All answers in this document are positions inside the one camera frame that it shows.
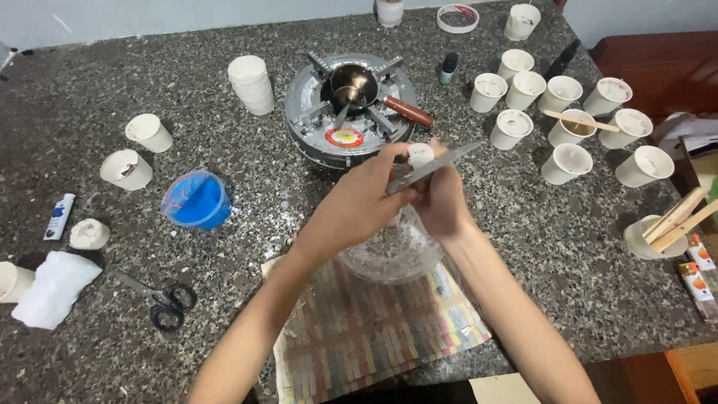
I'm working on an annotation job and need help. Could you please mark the person's left hand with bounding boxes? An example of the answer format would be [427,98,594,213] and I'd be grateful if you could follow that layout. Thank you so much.
[299,142,419,264]

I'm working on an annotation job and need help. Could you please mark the person's right hand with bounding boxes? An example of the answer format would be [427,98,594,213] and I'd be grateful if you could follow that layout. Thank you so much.
[411,141,478,243]

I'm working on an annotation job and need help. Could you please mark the metal knife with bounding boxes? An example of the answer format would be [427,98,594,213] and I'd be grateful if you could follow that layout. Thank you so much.
[384,141,483,196]

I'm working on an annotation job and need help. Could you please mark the small white candle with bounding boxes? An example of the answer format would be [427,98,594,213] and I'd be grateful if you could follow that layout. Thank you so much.
[406,143,436,170]

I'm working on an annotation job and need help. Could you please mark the round silver gas stove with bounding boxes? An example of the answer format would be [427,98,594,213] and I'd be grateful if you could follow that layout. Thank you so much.
[284,53,420,170]

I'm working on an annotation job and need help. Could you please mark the clear glass bowl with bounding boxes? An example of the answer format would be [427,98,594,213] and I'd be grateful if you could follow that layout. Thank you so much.
[335,205,451,285]

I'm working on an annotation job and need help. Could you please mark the green bottle with black cap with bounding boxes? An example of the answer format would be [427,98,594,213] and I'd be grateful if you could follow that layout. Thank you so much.
[439,52,459,85]

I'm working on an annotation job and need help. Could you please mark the group of wax-filled paper cups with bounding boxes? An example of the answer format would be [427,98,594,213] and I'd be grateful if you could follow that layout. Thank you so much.
[469,48,676,189]

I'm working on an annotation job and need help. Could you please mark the flat wooden stirring stick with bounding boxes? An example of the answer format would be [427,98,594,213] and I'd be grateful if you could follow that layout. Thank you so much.
[542,109,621,133]

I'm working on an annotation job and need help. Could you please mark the white tape roll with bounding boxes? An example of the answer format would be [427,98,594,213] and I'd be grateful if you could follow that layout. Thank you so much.
[436,3,481,35]

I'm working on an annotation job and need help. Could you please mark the stack of white paper cups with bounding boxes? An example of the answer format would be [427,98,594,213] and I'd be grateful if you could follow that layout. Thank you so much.
[227,55,276,116]

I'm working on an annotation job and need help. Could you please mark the wax-filled paper cup with wick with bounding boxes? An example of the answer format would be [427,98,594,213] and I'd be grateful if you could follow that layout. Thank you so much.
[503,3,542,42]

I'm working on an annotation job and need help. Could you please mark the striped paper mat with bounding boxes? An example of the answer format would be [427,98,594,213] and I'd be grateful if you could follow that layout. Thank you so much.
[261,255,493,404]

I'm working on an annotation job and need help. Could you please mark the blue plastic cup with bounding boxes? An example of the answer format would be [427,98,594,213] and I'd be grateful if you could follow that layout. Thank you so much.
[160,169,232,231]

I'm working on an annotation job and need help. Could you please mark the paper cup holding wooden sticks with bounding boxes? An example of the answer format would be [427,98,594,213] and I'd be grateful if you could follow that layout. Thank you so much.
[623,214,689,260]

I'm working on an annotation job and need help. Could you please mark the long wooden stick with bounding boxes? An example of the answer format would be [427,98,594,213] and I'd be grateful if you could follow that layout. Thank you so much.
[642,187,708,242]
[651,199,718,254]

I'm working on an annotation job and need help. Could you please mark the brown wooden furniture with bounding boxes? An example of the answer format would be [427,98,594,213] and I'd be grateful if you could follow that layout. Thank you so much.
[588,30,718,125]

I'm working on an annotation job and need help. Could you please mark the empty white paper cup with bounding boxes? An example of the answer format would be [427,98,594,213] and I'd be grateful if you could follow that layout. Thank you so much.
[125,113,174,154]

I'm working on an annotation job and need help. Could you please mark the cardboard box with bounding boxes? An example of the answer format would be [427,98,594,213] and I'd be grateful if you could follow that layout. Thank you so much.
[653,111,718,235]

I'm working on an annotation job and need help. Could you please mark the white paper cup with residue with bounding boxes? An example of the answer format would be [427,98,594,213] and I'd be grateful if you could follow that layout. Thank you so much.
[99,148,154,192]

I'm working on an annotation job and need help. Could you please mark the black scissors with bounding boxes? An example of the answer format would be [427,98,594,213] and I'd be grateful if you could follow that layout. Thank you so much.
[111,269,198,333]

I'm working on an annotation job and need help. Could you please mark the orange printed packet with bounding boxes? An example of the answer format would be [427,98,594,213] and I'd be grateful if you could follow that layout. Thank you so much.
[677,261,718,323]
[687,233,717,272]

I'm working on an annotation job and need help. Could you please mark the white wax lump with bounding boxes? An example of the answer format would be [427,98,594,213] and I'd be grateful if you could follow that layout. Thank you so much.
[69,218,111,251]

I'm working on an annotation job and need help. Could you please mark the orange wooden stool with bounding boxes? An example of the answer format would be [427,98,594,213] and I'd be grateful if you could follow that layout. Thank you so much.
[583,342,718,404]

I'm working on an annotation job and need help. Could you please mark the white tube with blue print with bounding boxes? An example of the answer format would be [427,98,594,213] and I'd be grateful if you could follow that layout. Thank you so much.
[43,193,76,241]

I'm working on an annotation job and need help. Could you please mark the white plastic bag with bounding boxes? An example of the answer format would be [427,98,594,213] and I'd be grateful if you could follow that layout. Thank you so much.
[10,251,103,331]

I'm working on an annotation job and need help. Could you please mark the brass pot with wooden handle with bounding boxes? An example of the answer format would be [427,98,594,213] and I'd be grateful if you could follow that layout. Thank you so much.
[328,62,436,130]

